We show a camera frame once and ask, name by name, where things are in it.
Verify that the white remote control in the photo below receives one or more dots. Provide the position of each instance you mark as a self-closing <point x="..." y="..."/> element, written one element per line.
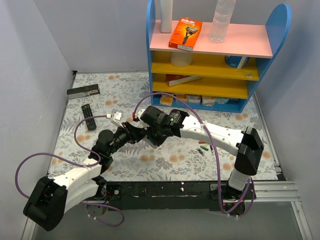
<point x="149" y="142"/>

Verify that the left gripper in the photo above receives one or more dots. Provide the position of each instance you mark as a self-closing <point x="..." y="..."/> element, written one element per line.
<point x="128" y="130"/>

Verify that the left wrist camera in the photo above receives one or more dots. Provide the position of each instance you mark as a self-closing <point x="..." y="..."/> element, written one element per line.
<point x="116" y="119"/>

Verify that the white cylinder roll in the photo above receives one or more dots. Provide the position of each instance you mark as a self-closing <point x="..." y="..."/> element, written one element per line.
<point x="181" y="59"/>

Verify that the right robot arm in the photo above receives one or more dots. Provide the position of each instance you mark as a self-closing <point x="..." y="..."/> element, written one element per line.
<point x="246" y="145"/>

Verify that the black rectangular box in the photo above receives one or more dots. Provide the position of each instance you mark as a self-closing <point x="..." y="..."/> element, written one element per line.
<point x="84" y="91"/>

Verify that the clear plastic water bottle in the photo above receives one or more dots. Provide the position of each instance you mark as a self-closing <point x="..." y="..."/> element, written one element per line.
<point x="222" y="16"/>

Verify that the orange razor box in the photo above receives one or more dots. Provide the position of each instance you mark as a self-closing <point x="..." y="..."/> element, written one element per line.
<point x="185" y="35"/>

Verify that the green soap pack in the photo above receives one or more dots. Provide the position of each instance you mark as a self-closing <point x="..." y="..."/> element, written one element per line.
<point x="221" y="100"/>

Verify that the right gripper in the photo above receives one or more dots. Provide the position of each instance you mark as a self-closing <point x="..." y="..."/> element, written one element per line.
<point x="155" y="137"/>

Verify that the floral table cloth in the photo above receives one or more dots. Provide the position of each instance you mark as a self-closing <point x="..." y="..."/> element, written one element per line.
<point x="176" y="159"/>

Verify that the blue white cup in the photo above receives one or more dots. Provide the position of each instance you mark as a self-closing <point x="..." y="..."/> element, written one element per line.
<point x="236" y="62"/>

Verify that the white tall bottle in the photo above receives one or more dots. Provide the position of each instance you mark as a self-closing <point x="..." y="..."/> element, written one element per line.
<point x="166" y="11"/>

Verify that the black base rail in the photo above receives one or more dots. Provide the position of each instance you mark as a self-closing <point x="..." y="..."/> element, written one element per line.
<point x="160" y="195"/>

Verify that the black remote control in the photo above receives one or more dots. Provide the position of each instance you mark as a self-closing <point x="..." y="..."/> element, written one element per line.
<point x="88" y="115"/>

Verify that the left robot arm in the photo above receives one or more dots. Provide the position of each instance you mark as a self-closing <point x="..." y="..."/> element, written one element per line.
<point x="52" y="198"/>

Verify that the blue yellow pink shelf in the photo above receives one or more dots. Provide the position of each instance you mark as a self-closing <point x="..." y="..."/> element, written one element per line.
<point x="261" y="43"/>

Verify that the red white book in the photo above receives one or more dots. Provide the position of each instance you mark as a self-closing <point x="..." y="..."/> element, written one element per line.
<point x="176" y="79"/>

